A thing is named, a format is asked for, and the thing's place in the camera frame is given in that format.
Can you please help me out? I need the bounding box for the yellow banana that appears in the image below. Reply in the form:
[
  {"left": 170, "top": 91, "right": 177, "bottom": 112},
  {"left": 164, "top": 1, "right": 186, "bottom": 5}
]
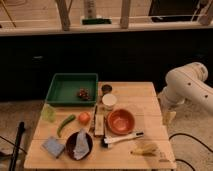
[{"left": 131, "top": 143, "right": 157, "bottom": 155}]

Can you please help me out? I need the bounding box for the black floor cable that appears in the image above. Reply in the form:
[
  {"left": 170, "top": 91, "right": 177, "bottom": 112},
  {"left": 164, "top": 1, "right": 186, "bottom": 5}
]
[{"left": 168, "top": 132, "right": 213, "bottom": 171}]

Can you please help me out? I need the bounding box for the small dark round tin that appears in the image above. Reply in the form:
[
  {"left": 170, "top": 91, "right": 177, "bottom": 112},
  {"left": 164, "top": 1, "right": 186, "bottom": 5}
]
[{"left": 101, "top": 84, "right": 112, "bottom": 95}]

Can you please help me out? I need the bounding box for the blue sponge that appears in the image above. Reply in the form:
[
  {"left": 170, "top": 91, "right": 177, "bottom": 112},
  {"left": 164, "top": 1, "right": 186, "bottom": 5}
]
[{"left": 42, "top": 137, "right": 65, "bottom": 158}]

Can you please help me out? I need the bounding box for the wooden table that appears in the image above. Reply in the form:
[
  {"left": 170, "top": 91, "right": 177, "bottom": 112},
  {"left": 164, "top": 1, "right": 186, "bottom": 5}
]
[{"left": 24, "top": 82, "right": 176, "bottom": 170}]

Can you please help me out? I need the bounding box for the white paper cup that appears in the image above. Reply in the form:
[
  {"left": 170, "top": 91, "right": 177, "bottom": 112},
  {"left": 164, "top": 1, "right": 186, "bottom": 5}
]
[{"left": 102, "top": 94, "right": 117, "bottom": 110}]

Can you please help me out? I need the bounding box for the green base white post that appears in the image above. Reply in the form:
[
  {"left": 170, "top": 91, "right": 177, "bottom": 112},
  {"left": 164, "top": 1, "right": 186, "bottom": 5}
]
[{"left": 82, "top": 0, "right": 111, "bottom": 25}]

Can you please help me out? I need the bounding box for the dark brown plate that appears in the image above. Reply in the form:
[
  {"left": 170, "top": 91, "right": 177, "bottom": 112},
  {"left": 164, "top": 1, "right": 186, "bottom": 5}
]
[{"left": 65, "top": 132, "right": 93, "bottom": 160}]

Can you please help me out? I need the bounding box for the brown pine cone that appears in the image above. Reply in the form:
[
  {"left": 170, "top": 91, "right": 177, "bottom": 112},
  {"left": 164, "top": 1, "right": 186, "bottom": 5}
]
[{"left": 77, "top": 88, "right": 90, "bottom": 101}]

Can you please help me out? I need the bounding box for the green pepper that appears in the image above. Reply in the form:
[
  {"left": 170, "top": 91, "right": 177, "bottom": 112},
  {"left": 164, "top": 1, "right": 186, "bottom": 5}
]
[{"left": 57, "top": 114, "right": 76, "bottom": 137}]

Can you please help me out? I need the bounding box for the dark knife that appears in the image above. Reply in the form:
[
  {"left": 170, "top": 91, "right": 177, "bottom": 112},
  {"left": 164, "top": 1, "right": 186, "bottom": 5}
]
[{"left": 90, "top": 104, "right": 98, "bottom": 131}]

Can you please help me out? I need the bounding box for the green plastic tray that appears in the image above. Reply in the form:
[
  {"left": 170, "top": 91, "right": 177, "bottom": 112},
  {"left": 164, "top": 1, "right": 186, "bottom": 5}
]
[{"left": 45, "top": 73, "right": 98, "bottom": 107}]

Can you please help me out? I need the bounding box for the wooden block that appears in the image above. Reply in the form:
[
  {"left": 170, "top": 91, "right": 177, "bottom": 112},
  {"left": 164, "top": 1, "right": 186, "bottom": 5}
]
[{"left": 94, "top": 115, "right": 104, "bottom": 136}]

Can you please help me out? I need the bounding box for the orange tomato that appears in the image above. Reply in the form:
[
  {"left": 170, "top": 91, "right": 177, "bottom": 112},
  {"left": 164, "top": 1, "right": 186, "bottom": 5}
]
[{"left": 78, "top": 112, "right": 91, "bottom": 125}]

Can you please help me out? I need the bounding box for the orange terracotta bowl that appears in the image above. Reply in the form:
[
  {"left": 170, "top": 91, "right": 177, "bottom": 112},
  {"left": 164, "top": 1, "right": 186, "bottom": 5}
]
[{"left": 107, "top": 109, "right": 135, "bottom": 135}]

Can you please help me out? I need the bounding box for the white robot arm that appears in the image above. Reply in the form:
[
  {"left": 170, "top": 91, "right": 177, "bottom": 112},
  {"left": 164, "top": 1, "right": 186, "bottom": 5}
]
[{"left": 158, "top": 62, "right": 213, "bottom": 125}]

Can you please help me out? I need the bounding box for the crumpled white cloth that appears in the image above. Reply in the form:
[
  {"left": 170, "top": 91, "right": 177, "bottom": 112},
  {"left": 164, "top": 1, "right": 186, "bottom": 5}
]
[{"left": 73, "top": 129, "right": 89, "bottom": 160}]

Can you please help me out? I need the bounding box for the black pole stand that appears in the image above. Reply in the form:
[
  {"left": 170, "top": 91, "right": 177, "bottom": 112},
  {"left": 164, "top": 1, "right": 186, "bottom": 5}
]
[{"left": 9, "top": 122, "right": 25, "bottom": 171}]

